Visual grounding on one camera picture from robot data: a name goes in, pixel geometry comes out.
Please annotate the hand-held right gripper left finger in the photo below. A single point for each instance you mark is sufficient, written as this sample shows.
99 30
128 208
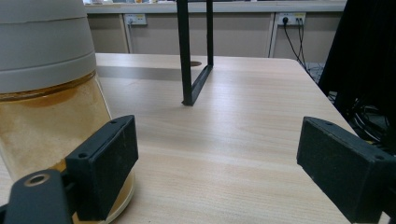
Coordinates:
102 168

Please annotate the black curtain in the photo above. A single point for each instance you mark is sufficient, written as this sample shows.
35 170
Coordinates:
364 46

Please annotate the white wall outlet with plugs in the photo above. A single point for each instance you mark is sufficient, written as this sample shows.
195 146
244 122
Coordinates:
292 18

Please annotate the black two-tier shelf rack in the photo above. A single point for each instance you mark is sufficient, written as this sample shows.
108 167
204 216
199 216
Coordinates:
185 62

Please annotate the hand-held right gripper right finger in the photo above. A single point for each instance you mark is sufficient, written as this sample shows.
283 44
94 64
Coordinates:
345 174

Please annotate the orange powder jar white lid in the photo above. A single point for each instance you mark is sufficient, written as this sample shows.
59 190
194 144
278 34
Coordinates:
43 56

